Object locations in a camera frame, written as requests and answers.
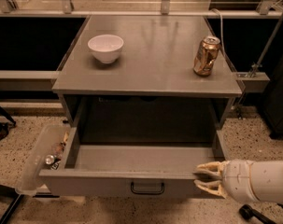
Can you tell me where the dark blue snack bag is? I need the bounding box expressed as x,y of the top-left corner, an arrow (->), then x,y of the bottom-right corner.
50,161 -> 61,171

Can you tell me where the grey top drawer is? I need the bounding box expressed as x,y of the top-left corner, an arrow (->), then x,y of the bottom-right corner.
39,128 -> 227,199

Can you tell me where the white ceramic bowl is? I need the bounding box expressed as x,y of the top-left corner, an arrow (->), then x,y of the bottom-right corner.
88,35 -> 124,63

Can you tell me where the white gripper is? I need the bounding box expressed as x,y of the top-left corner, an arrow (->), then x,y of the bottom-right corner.
194,160 -> 257,203

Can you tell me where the black chair caster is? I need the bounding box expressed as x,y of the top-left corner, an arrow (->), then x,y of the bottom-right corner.
238,203 -> 283,224

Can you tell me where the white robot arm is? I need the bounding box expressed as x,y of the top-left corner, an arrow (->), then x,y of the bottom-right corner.
193,160 -> 283,205

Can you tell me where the grey bracket block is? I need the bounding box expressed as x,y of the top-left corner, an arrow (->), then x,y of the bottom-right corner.
235,72 -> 270,93

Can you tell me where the metal diagonal rod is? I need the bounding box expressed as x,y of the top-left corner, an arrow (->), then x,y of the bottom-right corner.
246,12 -> 283,78

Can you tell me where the white cable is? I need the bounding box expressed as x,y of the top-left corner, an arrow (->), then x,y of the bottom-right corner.
210,7 -> 227,58

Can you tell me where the black frame left floor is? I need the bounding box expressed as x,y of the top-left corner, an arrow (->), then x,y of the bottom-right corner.
0,185 -> 23,224

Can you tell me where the grey drawer cabinet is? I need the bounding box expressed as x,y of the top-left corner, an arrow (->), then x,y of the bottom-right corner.
53,16 -> 241,145

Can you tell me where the black tripod leg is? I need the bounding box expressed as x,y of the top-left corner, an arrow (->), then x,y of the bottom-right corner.
0,106 -> 16,126

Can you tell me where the clear plastic storage bin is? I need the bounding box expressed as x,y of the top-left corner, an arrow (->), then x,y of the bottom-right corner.
15,125 -> 86,198

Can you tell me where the crushed gold soda can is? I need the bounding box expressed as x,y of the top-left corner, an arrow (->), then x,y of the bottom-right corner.
193,35 -> 220,77

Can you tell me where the silver can top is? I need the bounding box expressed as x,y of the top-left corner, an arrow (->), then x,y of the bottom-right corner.
45,155 -> 55,165

